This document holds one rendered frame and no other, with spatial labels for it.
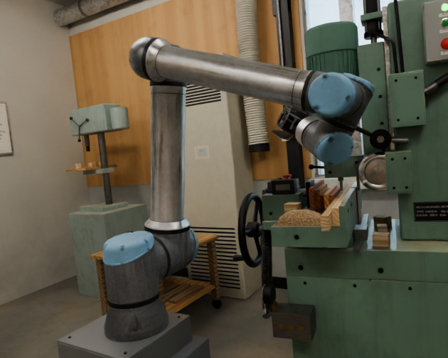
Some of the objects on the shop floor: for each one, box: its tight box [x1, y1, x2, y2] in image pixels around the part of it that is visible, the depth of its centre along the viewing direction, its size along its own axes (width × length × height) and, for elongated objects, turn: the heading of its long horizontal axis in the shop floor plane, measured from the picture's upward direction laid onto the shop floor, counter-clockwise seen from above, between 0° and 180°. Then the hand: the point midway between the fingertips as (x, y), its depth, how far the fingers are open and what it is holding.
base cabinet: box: [287, 276, 448, 358], centre depth 137 cm, size 45×58×71 cm
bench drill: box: [66, 104, 148, 298], centre depth 334 cm, size 48×62×158 cm
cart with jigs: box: [90, 231, 222, 316], centre depth 264 cm, size 66×57×64 cm
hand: (289, 114), depth 128 cm, fingers open, 14 cm apart
